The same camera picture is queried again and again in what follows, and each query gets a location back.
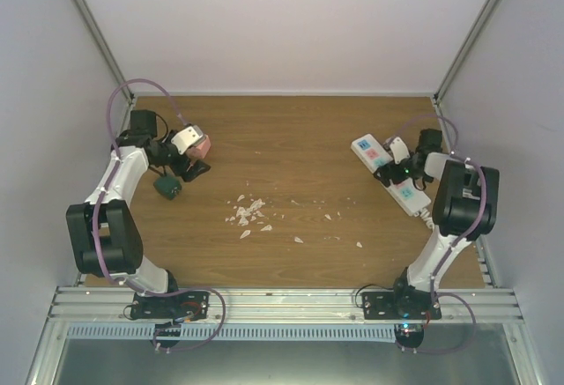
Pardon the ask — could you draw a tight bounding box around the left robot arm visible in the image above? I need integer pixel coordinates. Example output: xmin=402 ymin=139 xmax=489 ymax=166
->
xmin=65 ymin=110 xmax=211 ymax=318

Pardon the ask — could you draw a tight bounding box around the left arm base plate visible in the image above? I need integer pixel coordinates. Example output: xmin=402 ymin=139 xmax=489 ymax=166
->
xmin=122 ymin=291 xmax=210 ymax=322

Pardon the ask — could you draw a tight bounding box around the green patterned plug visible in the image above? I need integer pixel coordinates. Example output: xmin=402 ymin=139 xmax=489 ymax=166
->
xmin=153 ymin=175 xmax=182 ymax=201

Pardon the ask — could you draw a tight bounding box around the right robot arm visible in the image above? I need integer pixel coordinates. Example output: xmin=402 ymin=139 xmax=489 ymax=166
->
xmin=374 ymin=129 xmax=500 ymax=319

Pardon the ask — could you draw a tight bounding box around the pink cube adapter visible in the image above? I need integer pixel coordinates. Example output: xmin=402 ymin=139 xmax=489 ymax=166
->
xmin=186 ymin=135 xmax=212 ymax=159

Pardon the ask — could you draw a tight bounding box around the white power strip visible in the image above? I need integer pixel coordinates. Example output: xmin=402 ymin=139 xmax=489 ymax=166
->
xmin=351 ymin=134 xmax=431 ymax=217

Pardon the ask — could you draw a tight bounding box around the white tape scrap pile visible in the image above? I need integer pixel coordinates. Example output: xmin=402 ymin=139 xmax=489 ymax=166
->
xmin=225 ymin=194 xmax=266 ymax=226

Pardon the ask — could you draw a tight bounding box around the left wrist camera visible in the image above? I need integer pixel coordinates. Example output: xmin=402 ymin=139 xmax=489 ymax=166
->
xmin=171 ymin=125 xmax=205 ymax=154

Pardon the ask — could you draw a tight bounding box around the right aluminium frame post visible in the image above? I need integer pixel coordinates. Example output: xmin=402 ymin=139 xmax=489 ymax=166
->
xmin=432 ymin=0 xmax=501 ymax=106

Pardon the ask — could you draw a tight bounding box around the aluminium frame post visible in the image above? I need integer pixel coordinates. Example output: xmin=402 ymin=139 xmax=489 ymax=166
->
xmin=432 ymin=0 xmax=501 ymax=106
xmin=55 ymin=0 xmax=136 ymax=104

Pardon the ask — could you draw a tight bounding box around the left aluminium frame post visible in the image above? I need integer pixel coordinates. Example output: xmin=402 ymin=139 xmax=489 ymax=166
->
xmin=55 ymin=0 xmax=136 ymax=104

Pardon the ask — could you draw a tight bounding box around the aluminium front rail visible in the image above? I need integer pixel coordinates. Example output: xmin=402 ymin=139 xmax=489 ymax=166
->
xmin=48 ymin=287 xmax=523 ymax=324

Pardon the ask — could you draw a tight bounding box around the grey slotted cable duct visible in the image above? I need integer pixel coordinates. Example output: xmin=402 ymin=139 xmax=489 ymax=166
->
xmin=67 ymin=322 xmax=396 ymax=343

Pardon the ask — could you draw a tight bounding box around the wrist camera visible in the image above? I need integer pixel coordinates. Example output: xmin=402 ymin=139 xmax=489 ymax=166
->
xmin=171 ymin=125 xmax=205 ymax=154
xmin=384 ymin=137 xmax=411 ymax=165

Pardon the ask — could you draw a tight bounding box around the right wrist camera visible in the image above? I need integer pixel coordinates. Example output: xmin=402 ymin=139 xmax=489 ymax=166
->
xmin=384 ymin=137 xmax=411 ymax=165

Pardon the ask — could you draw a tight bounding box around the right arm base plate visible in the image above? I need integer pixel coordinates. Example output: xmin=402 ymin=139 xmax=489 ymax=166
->
xmin=353 ymin=284 xmax=442 ymax=322

